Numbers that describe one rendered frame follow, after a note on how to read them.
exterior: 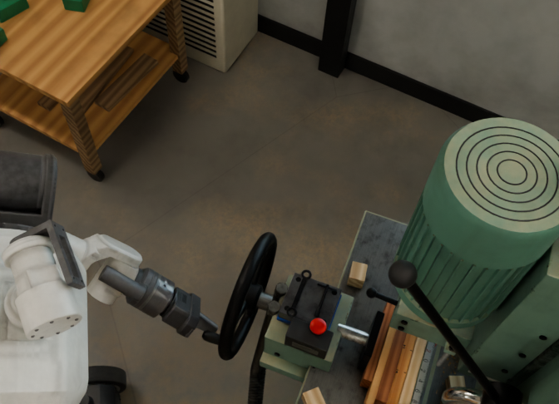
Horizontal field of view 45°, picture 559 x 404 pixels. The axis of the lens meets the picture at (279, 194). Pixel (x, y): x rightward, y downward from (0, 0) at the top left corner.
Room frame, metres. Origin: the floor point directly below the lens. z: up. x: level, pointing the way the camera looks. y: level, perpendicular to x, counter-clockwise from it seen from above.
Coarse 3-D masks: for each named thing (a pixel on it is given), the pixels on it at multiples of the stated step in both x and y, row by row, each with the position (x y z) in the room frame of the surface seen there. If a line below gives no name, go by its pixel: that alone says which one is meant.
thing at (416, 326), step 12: (396, 312) 0.44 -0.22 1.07; (408, 312) 0.44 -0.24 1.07; (396, 324) 0.43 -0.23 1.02; (408, 324) 0.43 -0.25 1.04; (420, 324) 0.42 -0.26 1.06; (432, 324) 0.42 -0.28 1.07; (420, 336) 0.42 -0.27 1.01; (432, 336) 0.42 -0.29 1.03; (456, 336) 0.41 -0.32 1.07; (468, 336) 0.41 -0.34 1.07
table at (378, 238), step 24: (360, 240) 0.66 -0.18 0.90; (384, 240) 0.67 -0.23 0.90; (384, 264) 0.61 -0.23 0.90; (360, 288) 0.55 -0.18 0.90; (384, 288) 0.56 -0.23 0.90; (360, 312) 0.50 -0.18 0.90; (264, 360) 0.40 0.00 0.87; (336, 360) 0.40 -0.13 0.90; (312, 384) 0.35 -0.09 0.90; (336, 384) 0.35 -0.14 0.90
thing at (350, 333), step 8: (376, 320) 0.45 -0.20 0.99; (344, 328) 0.44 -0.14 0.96; (352, 328) 0.44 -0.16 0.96; (376, 328) 0.43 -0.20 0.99; (344, 336) 0.43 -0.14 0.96; (352, 336) 0.43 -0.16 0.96; (360, 336) 0.43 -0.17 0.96; (368, 336) 0.43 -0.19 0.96; (376, 336) 0.42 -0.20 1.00; (360, 344) 0.42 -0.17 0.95; (368, 344) 0.40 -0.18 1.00; (368, 352) 0.39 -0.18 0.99; (360, 360) 0.39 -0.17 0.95; (368, 360) 0.38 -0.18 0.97; (360, 368) 0.38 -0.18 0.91
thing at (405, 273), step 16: (400, 272) 0.34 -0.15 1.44; (416, 272) 0.35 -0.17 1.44; (416, 288) 0.34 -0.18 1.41; (432, 304) 0.33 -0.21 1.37; (432, 320) 0.32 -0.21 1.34; (448, 336) 0.32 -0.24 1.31; (464, 352) 0.31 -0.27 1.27; (480, 384) 0.29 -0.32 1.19; (496, 384) 0.31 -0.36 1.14; (496, 400) 0.28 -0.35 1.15; (512, 400) 0.28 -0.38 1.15
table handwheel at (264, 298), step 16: (272, 240) 0.65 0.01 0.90; (256, 256) 0.58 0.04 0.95; (272, 256) 0.67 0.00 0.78; (240, 272) 0.55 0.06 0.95; (256, 272) 0.59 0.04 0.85; (240, 288) 0.51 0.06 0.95; (256, 288) 0.56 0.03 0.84; (240, 304) 0.49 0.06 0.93; (256, 304) 0.53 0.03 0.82; (224, 320) 0.46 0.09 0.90; (240, 320) 0.54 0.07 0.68; (224, 336) 0.44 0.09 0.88; (240, 336) 0.50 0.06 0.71; (224, 352) 0.42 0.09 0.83
